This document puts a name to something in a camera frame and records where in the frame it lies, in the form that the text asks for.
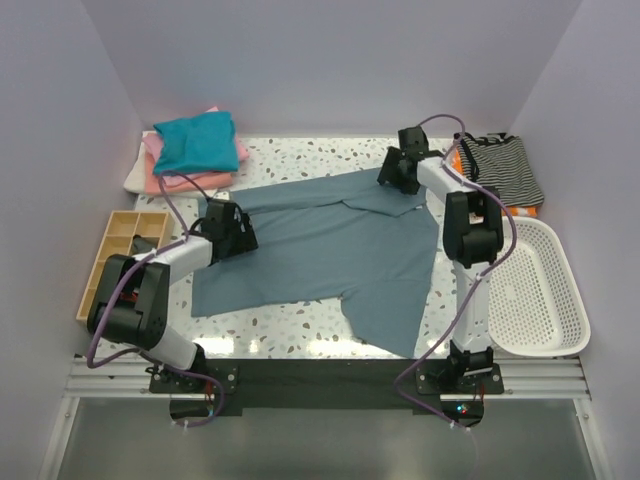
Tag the light pink folded t-shirt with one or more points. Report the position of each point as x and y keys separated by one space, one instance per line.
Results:
x=153 y=145

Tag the wooden compartment organizer tray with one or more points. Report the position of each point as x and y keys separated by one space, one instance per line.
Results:
x=118 y=238

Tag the black white striped t-shirt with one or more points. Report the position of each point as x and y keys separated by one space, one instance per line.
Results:
x=499 y=161

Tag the grey-blue t-shirt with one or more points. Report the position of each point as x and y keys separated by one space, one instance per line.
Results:
x=344 y=237

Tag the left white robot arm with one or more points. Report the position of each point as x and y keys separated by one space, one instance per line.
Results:
x=129 y=312

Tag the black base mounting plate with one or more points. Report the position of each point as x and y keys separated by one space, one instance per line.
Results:
x=339 y=384

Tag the white perforated plastic basket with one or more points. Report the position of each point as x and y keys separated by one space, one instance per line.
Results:
x=535 y=307

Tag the white folded t-shirt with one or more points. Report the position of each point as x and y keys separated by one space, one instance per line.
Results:
x=137 y=179

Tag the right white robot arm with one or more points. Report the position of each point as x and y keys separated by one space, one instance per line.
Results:
x=472 y=237

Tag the dark items in tray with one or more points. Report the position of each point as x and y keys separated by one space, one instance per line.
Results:
x=143 y=245

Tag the teal folded t-shirt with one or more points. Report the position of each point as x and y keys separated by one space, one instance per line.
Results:
x=197 y=144

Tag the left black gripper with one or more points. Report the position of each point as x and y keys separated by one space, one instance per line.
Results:
x=242 y=232

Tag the salmon folded t-shirt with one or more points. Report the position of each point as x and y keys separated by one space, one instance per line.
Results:
x=208 y=183

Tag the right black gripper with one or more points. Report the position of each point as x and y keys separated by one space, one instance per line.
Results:
x=393 y=171

